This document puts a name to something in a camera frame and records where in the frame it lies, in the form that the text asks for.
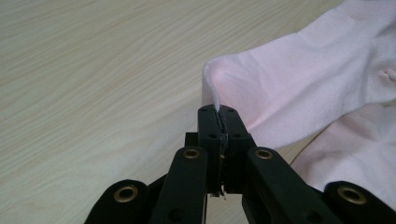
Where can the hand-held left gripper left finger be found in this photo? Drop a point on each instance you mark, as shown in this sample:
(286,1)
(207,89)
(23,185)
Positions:
(209,130)

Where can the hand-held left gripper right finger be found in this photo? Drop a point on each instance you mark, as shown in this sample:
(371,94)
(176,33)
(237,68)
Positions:
(236,133)

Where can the pink cloth garment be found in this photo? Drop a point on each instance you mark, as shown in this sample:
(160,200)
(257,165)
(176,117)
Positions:
(299,81)

